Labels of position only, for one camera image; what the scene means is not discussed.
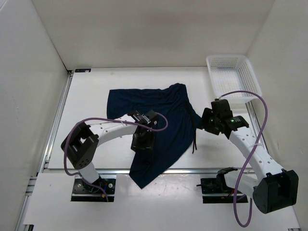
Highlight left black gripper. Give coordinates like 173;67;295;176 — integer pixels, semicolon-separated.
130;129;155;154

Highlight navy blue shorts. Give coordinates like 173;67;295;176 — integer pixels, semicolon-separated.
107;83;202;189

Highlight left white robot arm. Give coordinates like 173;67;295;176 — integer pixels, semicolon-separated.
61;110;158;193

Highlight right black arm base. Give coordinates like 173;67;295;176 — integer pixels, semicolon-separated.
196;178;234;204

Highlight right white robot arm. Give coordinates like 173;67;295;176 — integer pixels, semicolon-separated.
202;99;299;214

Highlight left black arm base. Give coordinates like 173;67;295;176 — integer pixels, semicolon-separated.
71;177;116;203

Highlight white plastic mesh basket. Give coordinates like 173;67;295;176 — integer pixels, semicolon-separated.
206;54;262;103

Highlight blue corner label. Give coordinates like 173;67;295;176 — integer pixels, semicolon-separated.
75;68;91;73

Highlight aluminium right rail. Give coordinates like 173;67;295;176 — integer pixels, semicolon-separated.
246;100;265;145

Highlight aluminium rail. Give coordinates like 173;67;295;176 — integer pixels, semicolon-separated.
37;70;74;175
246;100;265;145
42;168;253;175

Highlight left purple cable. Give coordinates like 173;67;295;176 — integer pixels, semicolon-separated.
63;111;169;202

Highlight aluminium left rail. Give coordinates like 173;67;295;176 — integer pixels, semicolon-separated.
37;70;74;175

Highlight aluminium front rail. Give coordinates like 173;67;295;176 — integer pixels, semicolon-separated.
42;168;253;175

